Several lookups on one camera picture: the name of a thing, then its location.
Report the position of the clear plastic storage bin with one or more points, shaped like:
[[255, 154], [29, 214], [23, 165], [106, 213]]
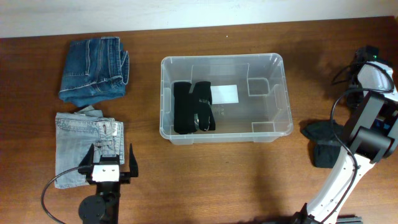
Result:
[[263, 113]]

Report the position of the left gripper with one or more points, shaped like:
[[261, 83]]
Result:
[[86, 165]]

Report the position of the dark blue folded jeans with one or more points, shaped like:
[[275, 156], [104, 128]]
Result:
[[95, 70]]

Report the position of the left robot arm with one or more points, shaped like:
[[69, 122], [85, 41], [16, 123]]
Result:
[[103, 206]]

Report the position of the black garment with tape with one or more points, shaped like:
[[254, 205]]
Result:
[[192, 107]]

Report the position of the dark grey garment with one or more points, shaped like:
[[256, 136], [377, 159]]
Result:
[[324, 149]]

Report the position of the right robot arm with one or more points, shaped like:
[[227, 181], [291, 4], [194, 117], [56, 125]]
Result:
[[351, 150]]

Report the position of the white label in bin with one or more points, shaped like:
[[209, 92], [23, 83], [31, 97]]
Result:
[[224, 94]]

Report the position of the light blue folded jeans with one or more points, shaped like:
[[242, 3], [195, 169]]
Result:
[[77, 132]]

